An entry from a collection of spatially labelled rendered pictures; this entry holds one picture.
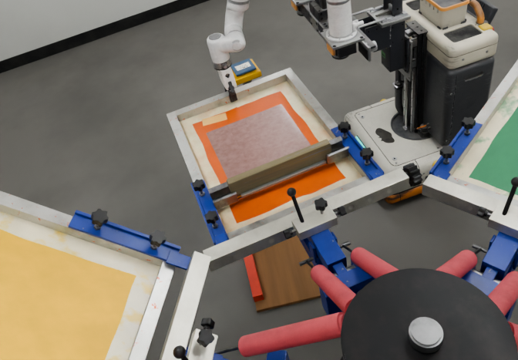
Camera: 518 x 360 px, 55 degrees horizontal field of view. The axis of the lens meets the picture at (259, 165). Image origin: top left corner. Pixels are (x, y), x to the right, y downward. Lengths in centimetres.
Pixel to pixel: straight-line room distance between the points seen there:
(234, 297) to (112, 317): 139
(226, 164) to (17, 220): 79
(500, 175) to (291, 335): 94
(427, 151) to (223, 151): 127
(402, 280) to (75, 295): 80
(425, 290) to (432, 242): 172
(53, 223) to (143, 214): 183
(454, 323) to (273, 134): 116
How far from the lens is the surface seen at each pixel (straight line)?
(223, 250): 153
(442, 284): 108
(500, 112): 204
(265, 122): 204
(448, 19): 257
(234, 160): 191
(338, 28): 209
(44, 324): 135
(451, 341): 103
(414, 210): 291
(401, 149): 284
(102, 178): 362
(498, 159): 185
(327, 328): 112
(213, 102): 218
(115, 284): 140
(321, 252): 147
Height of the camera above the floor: 224
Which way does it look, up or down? 43 degrees down
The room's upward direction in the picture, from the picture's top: 15 degrees counter-clockwise
